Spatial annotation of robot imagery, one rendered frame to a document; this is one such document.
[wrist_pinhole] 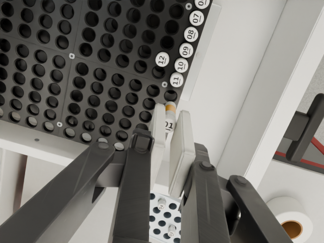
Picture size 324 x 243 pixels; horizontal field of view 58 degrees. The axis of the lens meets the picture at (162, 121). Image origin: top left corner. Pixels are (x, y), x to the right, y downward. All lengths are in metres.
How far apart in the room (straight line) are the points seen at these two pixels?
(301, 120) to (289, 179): 0.23
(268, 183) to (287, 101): 0.26
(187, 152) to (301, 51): 0.15
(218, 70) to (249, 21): 0.06
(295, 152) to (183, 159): 0.18
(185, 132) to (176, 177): 0.03
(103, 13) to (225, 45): 0.14
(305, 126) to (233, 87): 0.10
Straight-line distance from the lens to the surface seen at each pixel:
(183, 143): 0.17
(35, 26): 0.31
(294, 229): 0.55
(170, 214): 0.50
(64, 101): 0.31
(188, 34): 0.27
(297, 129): 0.31
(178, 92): 0.29
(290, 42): 0.30
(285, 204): 0.52
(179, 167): 0.16
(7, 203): 0.60
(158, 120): 0.19
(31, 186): 0.56
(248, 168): 0.30
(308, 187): 0.54
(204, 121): 0.37
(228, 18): 0.35
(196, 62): 0.33
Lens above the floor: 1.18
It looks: 69 degrees down
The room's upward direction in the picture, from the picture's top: 171 degrees counter-clockwise
